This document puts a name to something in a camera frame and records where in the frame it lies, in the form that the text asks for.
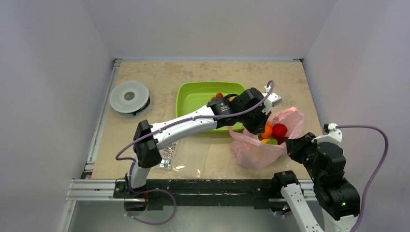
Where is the pink plastic bag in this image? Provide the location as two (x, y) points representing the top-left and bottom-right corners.
(228, 107), (305, 169)

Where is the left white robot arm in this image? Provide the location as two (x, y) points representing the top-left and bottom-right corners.
(125, 86), (282, 198)

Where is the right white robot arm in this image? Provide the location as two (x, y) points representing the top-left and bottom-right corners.
(271, 130), (360, 232)

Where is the orange fake fruit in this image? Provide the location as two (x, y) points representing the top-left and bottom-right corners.
(259, 123), (272, 139)

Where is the red fake apple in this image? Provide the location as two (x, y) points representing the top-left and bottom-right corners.
(272, 123), (288, 138)

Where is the green fake fruit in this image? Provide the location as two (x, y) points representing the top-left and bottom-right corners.
(261, 138), (278, 145)

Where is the red fake cherry bunch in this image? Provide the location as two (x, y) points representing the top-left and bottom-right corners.
(210, 92), (236, 102)

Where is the green plastic tray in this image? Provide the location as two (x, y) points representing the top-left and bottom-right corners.
(176, 81), (246, 117)

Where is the clear screw organizer box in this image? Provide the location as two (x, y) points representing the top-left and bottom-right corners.
(157, 134), (211, 179)

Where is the grey filament spool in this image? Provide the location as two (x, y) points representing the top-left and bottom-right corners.
(109, 81), (151, 118)

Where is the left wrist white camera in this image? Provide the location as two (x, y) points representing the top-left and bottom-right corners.
(263, 86), (282, 112)

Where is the wrist white camera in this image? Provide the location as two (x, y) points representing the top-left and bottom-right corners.
(311, 123), (343, 145)
(263, 86), (282, 112)

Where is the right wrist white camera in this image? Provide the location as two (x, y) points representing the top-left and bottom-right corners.
(311, 123), (343, 145)

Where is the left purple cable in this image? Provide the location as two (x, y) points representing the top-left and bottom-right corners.
(115, 80), (276, 193)

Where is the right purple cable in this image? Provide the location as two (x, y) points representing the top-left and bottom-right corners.
(333, 125), (389, 232)

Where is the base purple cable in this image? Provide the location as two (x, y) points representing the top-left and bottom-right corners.
(123, 188), (177, 225)

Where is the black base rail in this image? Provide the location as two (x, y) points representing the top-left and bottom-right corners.
(113, 179), (290, 212)

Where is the aluminium frame rail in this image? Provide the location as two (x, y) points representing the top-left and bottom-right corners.
(66, 58), (122, 202)

